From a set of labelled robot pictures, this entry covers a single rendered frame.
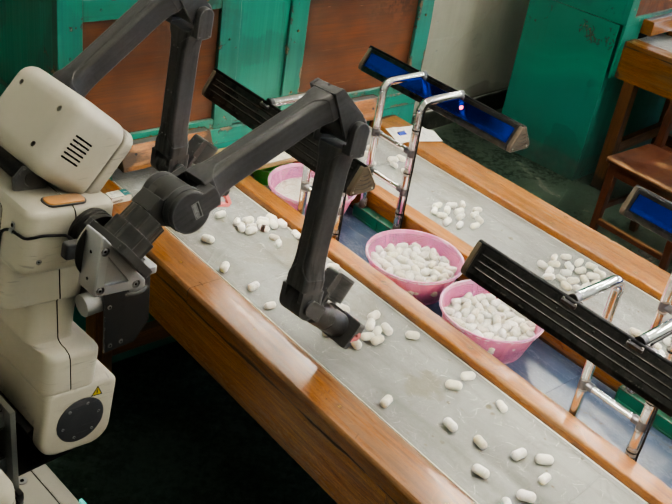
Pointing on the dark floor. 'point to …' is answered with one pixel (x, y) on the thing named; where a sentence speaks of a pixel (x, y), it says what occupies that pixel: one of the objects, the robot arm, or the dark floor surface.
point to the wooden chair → (660, 174)
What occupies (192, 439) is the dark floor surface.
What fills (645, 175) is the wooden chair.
